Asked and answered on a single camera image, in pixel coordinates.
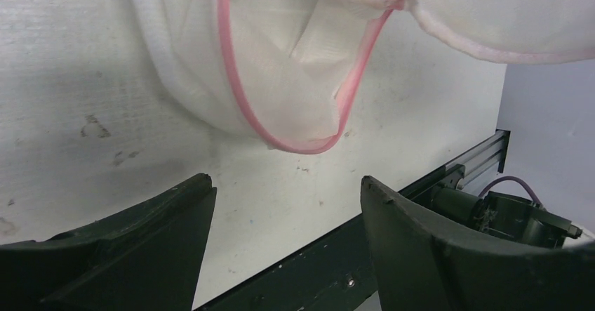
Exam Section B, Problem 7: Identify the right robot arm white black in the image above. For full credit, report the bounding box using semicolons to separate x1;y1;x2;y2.
429;186;583;249

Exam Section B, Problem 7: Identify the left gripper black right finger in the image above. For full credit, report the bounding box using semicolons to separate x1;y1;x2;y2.
361;176;594;310

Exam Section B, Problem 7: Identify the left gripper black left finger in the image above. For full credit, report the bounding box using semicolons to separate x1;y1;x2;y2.
1;173;217;310

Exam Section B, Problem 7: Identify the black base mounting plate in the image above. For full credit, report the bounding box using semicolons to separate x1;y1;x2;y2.
199;130;510;310

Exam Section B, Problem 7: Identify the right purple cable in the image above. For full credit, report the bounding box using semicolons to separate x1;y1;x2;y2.
477;176;542;206

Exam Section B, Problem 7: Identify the pink round mesh laundry bag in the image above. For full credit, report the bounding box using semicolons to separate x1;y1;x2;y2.
132;0;594;154

